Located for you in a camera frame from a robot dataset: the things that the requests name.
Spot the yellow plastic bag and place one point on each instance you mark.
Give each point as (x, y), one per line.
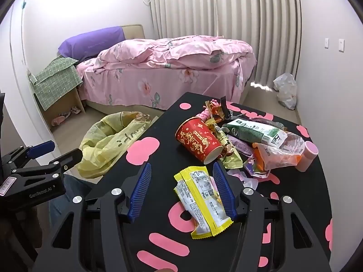
(105, 147)

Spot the bed with pink sheet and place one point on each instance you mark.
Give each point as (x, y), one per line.
(127, 82)

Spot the green white packet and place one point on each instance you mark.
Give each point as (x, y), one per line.
(249, 131)

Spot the yellow snack packet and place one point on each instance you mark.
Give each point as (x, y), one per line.
(198, 198)

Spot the dark gold candy wrapper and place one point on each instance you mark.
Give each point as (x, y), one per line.
(219, 110)

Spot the orange snack packet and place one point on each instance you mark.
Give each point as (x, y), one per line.
(272, 155)

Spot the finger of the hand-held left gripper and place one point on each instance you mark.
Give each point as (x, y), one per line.
(68, 160)
(42, 148)

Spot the purple pillow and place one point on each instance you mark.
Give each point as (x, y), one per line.
(90, 41)

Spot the person's jeans leg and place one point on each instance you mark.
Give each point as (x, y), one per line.
(61, 204)

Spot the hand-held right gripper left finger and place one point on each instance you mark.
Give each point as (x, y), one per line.
(140, 192)

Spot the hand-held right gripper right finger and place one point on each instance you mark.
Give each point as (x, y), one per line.
(224, 192)

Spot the purple wrapper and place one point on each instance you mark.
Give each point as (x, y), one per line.
(241, 146)

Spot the pink toy figure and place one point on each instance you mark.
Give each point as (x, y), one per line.
(204, 115)

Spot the gold brown snack wrapper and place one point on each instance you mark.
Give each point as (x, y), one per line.
(229, 155)

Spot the pink lidded container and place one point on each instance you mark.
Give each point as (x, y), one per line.
(307, 154)

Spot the red paper cup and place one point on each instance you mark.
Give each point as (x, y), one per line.
(198, 141)

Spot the black pink-printed table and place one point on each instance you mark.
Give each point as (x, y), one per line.
(170, 124)

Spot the white plastic bag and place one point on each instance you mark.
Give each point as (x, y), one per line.
(286, 90)

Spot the beige pleated curtain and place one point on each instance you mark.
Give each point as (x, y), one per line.
(241, 11)

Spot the green checked cloth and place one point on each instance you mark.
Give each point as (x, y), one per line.
(56, 76)

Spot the large white wall switch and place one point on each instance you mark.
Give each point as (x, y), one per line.
(341, 45)

